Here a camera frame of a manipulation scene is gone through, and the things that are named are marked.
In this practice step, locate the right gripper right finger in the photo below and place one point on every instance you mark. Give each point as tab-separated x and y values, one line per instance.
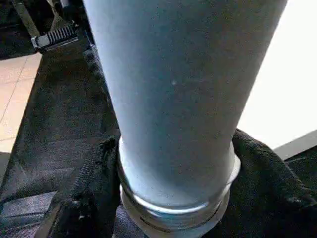
267	198

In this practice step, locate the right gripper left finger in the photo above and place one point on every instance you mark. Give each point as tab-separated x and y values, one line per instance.
99	198

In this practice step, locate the white plastic table leg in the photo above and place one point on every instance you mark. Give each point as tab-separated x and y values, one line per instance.
178	99

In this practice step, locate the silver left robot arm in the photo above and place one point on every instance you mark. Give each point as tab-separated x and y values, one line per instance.
57	36

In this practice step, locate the black floor mat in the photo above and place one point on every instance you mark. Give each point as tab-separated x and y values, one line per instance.
62	124

